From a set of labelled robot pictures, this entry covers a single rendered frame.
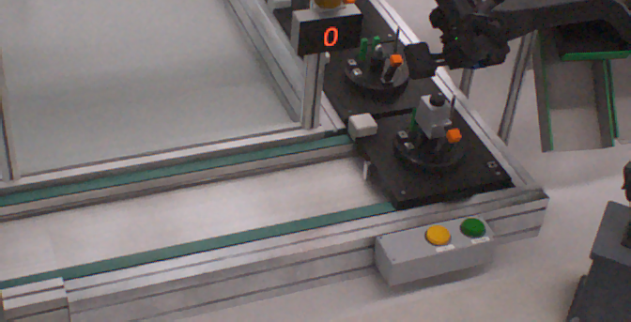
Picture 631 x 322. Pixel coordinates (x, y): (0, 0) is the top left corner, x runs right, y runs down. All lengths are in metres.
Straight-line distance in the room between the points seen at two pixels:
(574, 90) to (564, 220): 0.26
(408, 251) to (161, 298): 0.43
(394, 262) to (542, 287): 0.31
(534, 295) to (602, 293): 0.17
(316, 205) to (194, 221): 0.23
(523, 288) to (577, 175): 0.38
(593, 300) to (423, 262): 0.29
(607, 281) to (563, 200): 0.39
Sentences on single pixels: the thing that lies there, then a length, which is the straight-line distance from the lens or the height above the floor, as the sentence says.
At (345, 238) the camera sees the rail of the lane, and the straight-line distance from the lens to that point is 1.68.
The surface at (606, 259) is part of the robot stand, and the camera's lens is 1.62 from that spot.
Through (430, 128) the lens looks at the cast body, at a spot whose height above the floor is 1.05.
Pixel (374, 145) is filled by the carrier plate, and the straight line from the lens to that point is 1.87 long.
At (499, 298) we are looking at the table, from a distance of 1.78.
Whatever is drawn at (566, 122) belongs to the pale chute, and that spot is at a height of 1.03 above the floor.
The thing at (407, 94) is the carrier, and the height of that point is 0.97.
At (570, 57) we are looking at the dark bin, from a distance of 1.81.
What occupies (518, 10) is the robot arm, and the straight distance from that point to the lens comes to 1.55.
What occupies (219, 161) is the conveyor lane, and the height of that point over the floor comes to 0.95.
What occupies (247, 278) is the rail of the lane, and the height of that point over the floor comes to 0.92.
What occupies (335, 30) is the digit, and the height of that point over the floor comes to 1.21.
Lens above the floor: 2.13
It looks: 39 degrees down
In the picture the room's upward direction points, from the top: 6 degrees clockwise
